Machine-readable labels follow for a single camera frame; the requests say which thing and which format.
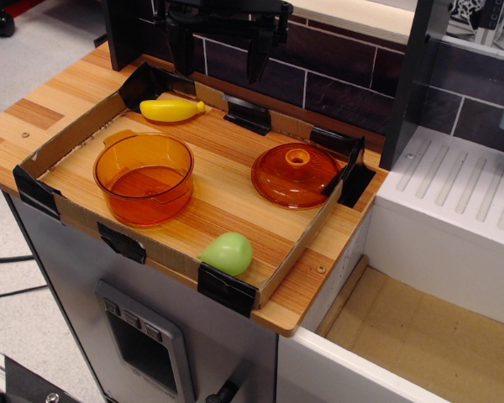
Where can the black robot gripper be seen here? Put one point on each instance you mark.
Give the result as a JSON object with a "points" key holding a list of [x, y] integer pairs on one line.
{"points": [[259, 21]]}

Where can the yellow toy banana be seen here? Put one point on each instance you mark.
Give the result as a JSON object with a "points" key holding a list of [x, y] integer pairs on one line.
{"points": [[170, 111]]}

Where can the cardboard fence with black tape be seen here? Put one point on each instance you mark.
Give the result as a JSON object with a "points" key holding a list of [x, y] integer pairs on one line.
{"points": [[290, 247]]}

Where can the orange transparent pot lid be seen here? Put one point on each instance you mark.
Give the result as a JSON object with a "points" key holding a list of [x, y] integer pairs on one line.
{"points": [[294, 175]]}

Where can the orange transparent plastic pot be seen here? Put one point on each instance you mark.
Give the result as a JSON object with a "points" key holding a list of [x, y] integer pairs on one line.
{"points": [[146, 178]]}

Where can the green toy pear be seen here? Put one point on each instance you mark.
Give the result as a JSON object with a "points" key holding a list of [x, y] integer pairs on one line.
{"points": [[231, 253]]}

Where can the black caster wheel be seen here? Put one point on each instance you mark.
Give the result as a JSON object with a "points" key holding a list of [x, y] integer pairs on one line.
{"points": [[7, 24]]}

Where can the grey toy oven front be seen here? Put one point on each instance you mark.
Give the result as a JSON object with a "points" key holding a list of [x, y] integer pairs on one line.
{"points": [[145, 336]]}

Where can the white toy sink unit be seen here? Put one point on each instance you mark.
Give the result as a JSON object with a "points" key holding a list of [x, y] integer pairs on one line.
{"points": [[414, 311]]}

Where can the dark left back post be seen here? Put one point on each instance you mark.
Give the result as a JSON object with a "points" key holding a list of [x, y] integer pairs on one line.
{"points": [[127, 24]]}

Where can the dark grey vertical post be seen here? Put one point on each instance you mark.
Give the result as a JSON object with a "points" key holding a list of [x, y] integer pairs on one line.
{"points": [[430, 22]]}

